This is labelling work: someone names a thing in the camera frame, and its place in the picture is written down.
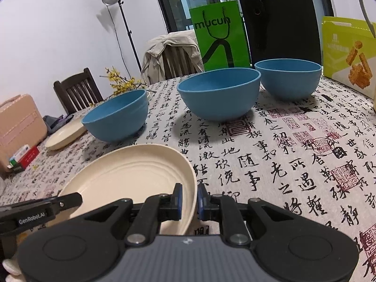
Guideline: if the wooden chair with jacket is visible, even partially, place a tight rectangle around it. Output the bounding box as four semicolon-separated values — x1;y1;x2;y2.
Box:
162;46;203;80

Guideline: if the yellow-green snack box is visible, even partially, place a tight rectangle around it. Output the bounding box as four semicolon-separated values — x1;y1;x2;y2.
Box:
321;16;376;100

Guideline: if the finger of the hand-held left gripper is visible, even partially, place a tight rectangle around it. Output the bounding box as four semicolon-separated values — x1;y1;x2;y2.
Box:
47;193;83;216

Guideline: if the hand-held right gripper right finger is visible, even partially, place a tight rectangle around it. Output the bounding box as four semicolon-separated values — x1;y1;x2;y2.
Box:
197;184;294;247

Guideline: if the blue bowl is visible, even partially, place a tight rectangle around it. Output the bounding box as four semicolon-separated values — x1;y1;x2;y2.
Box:
177;67;262;122
254;59;322;101
82;89;149;144

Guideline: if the calligraphy printed tablecloth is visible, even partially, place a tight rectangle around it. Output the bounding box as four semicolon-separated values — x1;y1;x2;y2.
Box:
0;75;376;282

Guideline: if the black framed glass door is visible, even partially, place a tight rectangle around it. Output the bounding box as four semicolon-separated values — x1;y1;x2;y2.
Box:
150;0;335;36

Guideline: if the black paper bag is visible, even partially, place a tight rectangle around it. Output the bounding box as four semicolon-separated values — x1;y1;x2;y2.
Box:
236;0;322;65

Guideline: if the pink small suitcase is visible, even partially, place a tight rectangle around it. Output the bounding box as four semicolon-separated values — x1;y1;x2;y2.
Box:
0;94;48;174

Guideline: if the grey purple cloth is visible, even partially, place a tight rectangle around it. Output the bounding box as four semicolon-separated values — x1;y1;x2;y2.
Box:
43;114;74;134

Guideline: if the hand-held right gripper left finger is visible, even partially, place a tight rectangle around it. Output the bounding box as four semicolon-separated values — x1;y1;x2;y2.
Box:
84;183;184;247

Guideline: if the white blue box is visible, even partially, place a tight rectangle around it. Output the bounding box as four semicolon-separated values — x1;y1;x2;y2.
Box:
9;145;31;162

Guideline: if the dark wooden chair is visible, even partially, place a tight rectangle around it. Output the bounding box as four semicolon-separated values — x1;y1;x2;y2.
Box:
53;67;104;115

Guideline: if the green paper bag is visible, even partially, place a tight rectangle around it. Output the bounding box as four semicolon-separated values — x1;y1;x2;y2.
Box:
189;0;251;71

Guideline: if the yellow thermos jug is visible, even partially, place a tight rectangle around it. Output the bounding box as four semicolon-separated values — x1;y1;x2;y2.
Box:
357;0;376;109

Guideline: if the red box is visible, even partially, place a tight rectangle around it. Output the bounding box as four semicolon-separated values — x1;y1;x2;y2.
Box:
12;146;40;173

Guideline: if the beige jacket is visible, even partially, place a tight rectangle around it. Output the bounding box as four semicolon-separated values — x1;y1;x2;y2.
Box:
141;30;204;85

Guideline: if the yellow flower branch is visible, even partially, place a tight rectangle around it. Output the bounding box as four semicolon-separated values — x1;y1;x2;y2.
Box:
101;67;146;99

